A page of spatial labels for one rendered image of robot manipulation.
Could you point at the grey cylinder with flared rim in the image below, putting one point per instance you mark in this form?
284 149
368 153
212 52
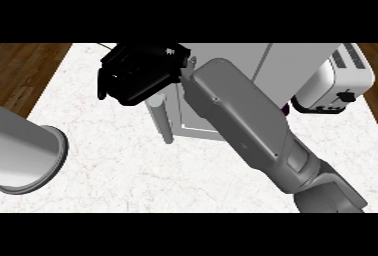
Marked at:
24 153

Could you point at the pale grey cabinet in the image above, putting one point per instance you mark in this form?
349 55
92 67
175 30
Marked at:
300 63

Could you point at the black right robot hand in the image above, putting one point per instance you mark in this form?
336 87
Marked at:
141 76

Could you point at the dark purple wine bottle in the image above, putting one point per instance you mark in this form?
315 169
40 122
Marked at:
287 109

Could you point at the white toaster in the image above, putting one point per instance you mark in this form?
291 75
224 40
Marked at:
345 78

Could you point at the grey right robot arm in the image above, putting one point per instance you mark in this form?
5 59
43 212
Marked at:
246 116

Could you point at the pale grey cabinet door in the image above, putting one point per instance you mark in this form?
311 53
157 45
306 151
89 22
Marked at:
235 53

